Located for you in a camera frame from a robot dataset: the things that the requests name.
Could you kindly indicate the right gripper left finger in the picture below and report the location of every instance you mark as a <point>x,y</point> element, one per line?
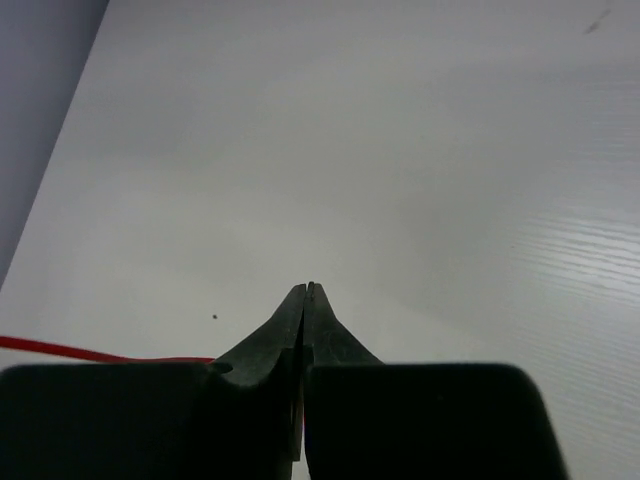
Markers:
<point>238,417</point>

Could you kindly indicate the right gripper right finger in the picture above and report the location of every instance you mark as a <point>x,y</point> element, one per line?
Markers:
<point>365,419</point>

